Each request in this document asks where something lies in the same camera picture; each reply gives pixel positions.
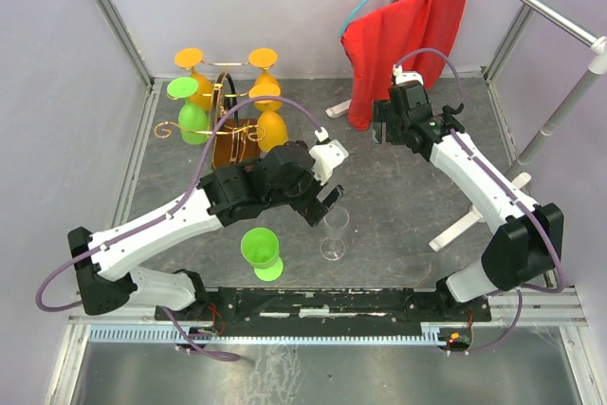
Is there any clear wine glass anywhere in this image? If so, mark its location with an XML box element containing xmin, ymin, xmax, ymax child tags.
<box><xmin>320</xmin><ymin>206</ymin><xmax>350</xmax><ymax>261</ymax></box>

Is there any orange plastic goblet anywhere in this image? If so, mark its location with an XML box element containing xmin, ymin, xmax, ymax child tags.
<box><xmin>248</xmin><ymin>47</ymin><xmax>280</xmax><ymax>87</ymax></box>
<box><xmin>248</xmin><ymin>83</ymin><xmax>288</xmax><ymax>152</ymax></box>
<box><xmin>175</xmin><ymin>47</ymin><xmax>212</xmax><ymax>111</ymax></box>

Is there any gold wire wine glass rack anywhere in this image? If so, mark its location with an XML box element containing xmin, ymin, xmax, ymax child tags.
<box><xmin>154</xmin><ymin>71</ymin><xmax>260</xmax><ymax>168</ymax></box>

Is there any green plastic goblet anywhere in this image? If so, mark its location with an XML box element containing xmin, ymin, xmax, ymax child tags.
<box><xmin>167</xmin><ymin>77</ymin><xmax>209</xmax><ymax>145</ymax></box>
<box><xmin>240</xmin><ymin>228</ymin><xmax>284</xmax><ymax>282</ymax></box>

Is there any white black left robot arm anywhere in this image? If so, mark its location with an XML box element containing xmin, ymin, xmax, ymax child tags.
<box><xmin>67</xmin><ymin>140</ymin><xmax>348</xmax><ymax>320</ymax></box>

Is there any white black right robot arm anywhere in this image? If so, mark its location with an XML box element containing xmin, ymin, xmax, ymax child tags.
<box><xmin>373</xmin><ymin>82</ymin><xmax>564</xmax><ymax>321</ymax></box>

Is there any red cloth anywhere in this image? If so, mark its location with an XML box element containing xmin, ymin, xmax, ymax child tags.
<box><xmin>340</xmin><ymin>0</ymin><xmax>467</xmax><ymax>131</ymax></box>

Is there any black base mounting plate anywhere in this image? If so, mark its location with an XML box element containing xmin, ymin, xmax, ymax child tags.
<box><xmin>174</xmin><ymin>287</ymin><xmax>491</xmax><ymax>336</ymax></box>

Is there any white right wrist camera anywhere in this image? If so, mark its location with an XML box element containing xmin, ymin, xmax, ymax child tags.
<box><xmin>393</xmin><ymin>65</ymin><xmax>424</xmax><ymax>85</ymax></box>

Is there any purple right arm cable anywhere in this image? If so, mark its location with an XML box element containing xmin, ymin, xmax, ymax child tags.
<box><xmin>395</xmin><ymin>47</ymin><xmax>568</xmax><ymax>359</ymax></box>

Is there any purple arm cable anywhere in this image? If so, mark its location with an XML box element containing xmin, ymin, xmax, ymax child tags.
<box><xmin>35</xmin><ymin>96</ymin><xmax>331</xmax><ymax>362</ymax></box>
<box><xmin>395</xmin><ymin>47</ymin><xmax>568</xmax><ymax>359</ymax></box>

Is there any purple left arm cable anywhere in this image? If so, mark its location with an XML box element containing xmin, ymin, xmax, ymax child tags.
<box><xmin>35</xmin><ymin>96</ymin><xmax>331</xmax><ymax>362</ymax></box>

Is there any white cable duct rail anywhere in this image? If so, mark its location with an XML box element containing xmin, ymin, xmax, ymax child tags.
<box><xmin>88</xmin><ymin>323</ymin><xmax>447</xmax><ymax>347</ymax></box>

